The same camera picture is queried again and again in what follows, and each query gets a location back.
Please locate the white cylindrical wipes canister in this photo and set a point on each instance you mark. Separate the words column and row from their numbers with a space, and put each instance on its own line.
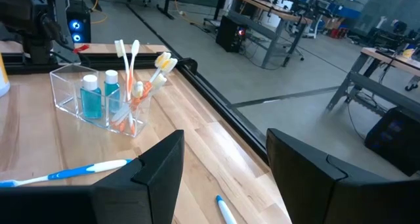
column 3, row 79

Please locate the small blue mouthwash bottle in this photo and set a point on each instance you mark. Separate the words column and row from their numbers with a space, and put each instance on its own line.
column 91, row 102
column 112, row 92

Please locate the grey legged wooden desk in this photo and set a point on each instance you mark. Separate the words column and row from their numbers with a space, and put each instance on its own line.
column 377, row 86

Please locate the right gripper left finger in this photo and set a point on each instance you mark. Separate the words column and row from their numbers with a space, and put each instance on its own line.
column 98, row 207

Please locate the red clip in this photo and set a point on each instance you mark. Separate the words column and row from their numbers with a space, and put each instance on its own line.
column 81, row 48

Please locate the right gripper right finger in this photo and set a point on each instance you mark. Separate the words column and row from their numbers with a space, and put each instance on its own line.
column 328, row 201

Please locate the wooden top desk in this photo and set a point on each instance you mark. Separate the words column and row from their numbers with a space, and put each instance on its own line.
column 272, row 10

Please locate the black case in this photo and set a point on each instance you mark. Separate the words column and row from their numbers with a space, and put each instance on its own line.
column 393, row 138

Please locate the black aluminium table frame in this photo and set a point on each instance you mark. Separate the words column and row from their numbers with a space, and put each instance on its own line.
column 213, row 99

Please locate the black computer tower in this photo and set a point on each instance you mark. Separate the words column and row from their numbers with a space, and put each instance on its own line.
column 229, row 33

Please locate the clear acrylic organizer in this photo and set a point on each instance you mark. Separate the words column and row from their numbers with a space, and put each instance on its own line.
column 65, row 92

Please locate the blue and white toothbrush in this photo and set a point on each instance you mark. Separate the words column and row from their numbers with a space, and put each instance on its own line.
column 65, row 174
column 224, row 211

